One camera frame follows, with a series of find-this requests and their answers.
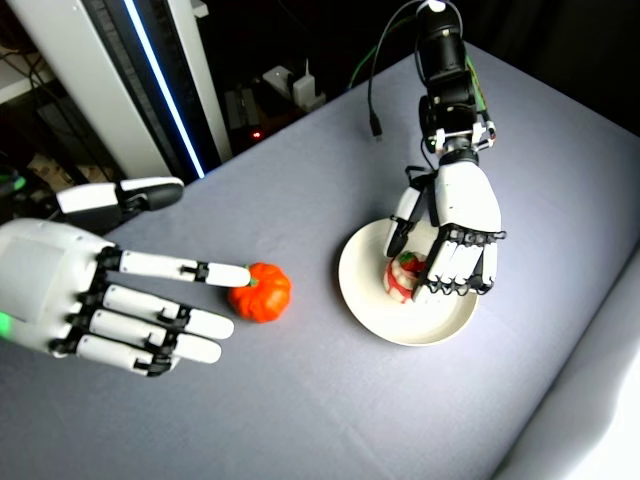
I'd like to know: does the cream round plate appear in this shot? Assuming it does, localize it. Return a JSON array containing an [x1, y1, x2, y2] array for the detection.
[[338, 218, 480, 347]]

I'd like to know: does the orange toy pumpkin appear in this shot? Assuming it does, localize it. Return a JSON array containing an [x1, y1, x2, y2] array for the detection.
[[227, 262, 293, 324]]

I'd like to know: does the toy strawberry cream cake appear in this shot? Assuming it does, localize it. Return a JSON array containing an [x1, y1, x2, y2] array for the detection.
[[382, 249, 429, 304]]

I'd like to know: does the white column with light strip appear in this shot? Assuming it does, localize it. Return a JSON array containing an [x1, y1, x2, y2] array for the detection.
[[4, 0, 234, 181]]

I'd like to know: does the black cable with plug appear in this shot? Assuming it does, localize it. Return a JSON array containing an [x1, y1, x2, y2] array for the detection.
[[367, 0, 441, 145]]

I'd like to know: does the small white box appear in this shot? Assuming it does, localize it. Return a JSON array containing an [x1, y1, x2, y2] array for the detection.
[[262, 65, 295, 101]]

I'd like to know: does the white power adapter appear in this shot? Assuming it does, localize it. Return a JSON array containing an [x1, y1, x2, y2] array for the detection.
[[292, 59, 327, 112]]

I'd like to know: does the black electronic device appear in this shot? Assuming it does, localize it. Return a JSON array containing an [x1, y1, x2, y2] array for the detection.
[[223, 88, 262, 134]]

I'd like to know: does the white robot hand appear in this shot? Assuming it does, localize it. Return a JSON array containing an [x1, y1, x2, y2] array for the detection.
[[0, 176, 251, 379], [384, 147, 507, 304]]

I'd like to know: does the grey table cloth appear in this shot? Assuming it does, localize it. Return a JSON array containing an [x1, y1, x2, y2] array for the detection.
[[0, 39, 640, 480]]

